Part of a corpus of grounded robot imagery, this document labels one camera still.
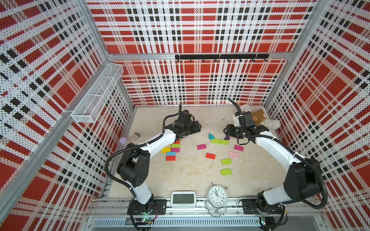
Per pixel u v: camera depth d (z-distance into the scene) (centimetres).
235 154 93
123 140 89
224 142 99
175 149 95
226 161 89
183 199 74
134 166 46
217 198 73
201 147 96
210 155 93
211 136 101
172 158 92
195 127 79
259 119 102
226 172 86
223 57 88
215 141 99
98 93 78
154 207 73
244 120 66
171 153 94
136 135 101
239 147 96
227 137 99
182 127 69
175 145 96
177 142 101
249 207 73
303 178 42
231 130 76
